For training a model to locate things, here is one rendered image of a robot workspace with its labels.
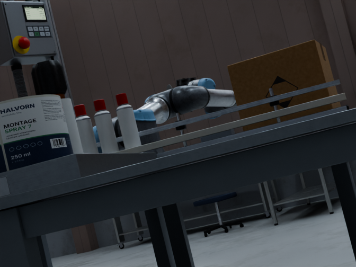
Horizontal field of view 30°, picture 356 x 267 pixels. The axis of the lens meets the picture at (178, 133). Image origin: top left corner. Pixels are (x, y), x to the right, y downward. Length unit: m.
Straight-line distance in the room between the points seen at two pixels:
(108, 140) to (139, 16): 9.54
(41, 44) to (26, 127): 0.88
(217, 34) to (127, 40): 1.62
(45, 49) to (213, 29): 8.82
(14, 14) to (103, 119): 0.46
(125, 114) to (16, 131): 0.68
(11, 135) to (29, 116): 0.05
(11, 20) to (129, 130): 0.53
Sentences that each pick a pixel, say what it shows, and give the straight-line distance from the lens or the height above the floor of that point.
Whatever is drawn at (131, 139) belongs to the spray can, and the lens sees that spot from 2.00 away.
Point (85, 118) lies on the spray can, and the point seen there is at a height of 1.04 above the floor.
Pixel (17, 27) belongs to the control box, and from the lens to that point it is 2.20.
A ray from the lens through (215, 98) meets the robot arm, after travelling 2.85.
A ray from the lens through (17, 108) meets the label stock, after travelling 1.38.
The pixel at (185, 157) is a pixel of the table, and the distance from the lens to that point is 1.12.
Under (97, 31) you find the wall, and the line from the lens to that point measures 11.86.
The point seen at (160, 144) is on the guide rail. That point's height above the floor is 0.90.
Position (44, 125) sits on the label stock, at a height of 0.96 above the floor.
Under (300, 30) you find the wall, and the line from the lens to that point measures 10.57.
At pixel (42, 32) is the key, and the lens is 2.24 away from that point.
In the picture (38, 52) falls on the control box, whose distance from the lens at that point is 2.21.
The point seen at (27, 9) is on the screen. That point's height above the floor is 1.44.
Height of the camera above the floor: 0.78
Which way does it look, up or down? 4 degrees up
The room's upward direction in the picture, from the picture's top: 14 degrees counter-clockwise
